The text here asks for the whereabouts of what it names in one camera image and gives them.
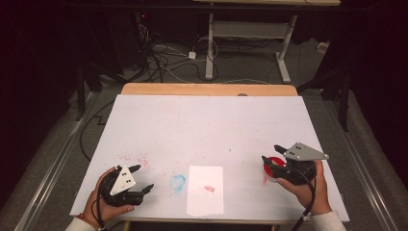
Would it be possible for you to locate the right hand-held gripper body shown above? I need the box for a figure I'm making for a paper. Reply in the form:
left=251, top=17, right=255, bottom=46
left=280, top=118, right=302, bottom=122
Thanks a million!
left=265, top=141, right=330, bottom=187

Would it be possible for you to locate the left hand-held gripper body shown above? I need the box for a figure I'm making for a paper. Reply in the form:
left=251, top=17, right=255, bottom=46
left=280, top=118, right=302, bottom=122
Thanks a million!
left=101, top=165, right=145, bottom=207

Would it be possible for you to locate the round red ink pad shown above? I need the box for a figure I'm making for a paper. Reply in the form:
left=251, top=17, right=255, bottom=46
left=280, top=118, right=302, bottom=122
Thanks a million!
left=262, top=155, right=288, bottom=184

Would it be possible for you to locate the person's left hand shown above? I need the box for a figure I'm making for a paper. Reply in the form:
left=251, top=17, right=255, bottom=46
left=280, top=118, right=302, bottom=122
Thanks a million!
left=82, top=166, right=136, bottom=222

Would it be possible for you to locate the person's right hand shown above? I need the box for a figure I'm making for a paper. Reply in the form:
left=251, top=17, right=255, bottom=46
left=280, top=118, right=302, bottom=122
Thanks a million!
left=274, top=159, right=333, bottom=217

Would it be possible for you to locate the white paper sheet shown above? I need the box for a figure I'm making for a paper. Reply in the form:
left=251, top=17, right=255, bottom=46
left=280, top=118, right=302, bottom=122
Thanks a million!
left=185, top=165, right=225, bottom=218

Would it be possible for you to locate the black stand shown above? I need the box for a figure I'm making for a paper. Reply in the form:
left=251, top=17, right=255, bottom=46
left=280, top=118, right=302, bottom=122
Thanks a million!
left=297, top=62, right=351, bottom=133

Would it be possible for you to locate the large white board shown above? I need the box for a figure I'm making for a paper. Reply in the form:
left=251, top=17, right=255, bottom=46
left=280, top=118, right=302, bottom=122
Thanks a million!
left=69, top=93, right=351, bottom=223

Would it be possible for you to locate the wooden table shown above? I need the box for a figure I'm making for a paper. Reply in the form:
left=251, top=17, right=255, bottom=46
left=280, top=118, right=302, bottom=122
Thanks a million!
left=119, top=82, right=304, bottom=226

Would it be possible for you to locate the small white box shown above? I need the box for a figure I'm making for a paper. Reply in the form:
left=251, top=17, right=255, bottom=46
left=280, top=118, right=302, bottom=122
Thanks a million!
left=317, top=40, right=330, bottom=55

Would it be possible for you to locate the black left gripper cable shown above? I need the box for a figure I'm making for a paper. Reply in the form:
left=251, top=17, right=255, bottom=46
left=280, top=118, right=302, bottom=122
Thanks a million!
left=90, top=168, right=113, bottom=231

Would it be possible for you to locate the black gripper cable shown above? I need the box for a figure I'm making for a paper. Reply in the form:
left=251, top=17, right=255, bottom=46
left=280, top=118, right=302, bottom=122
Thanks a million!
left=90, top=168, right=113, bottom=231
left=289, top=167, right=319, bottom=231

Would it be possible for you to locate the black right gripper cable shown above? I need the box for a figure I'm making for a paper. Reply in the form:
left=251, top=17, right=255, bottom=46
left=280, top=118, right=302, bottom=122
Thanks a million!
left=289, top=167, right=319, bottom=231

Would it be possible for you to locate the orange bead bracelet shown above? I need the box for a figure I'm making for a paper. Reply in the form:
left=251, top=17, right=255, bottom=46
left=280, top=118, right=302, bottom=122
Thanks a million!
left=76, top=212, right=100, bottom=230

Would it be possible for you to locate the black floor cable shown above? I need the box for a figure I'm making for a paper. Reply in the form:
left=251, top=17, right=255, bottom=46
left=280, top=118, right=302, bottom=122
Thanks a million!
left=79, top=99, right=115, bottom=162

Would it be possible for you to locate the metal floor rail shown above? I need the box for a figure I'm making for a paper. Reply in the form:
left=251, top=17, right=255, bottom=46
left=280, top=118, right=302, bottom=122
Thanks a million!
left=13, top=91, right=98, bottom=231
left=322, top=95, right=399, bottom=231

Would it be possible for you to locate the tangle of floor cables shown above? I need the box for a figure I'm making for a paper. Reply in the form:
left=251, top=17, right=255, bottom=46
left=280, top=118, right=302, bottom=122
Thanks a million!
left=136, top=23, right=222, bottom=85

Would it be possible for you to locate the white metal desk frame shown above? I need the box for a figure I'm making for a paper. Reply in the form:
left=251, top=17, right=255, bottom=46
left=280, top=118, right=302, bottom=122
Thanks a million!
left=191, top=0, right=342, bottom=85

